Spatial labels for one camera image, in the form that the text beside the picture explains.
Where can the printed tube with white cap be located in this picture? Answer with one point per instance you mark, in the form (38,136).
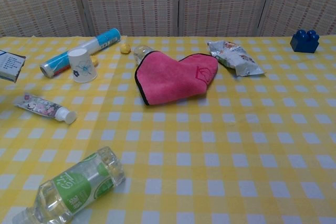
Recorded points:
(42,107)

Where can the blue and white cardboard box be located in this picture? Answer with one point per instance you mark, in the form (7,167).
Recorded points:
(10,65)

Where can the pink cloth with black trim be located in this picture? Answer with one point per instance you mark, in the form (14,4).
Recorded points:
(173,77)

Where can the small clear glass jar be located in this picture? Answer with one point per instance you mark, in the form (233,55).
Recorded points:
(140,52)

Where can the yellow checkered tablecloth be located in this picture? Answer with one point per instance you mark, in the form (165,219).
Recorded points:
(210,142)

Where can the crumpled yellow paper ball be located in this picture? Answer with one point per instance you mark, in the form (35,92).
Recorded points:
(125,48)

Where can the crumpled silver snack packet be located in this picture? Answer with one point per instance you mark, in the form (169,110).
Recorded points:
(233,56)

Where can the small yellow block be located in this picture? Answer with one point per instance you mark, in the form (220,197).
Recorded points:
(94,60)

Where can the blue and white plastic roll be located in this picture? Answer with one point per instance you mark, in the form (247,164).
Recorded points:
(105,41)

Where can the white paper cup with flower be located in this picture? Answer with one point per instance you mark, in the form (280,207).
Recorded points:
(82,66)

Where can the woven folding screen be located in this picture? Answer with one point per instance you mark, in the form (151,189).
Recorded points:
(168,3)

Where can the clear bottle with green label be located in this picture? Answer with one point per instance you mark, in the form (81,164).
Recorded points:
(76,190)

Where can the blue toy building brick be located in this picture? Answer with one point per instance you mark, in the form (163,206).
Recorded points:
(304,43)

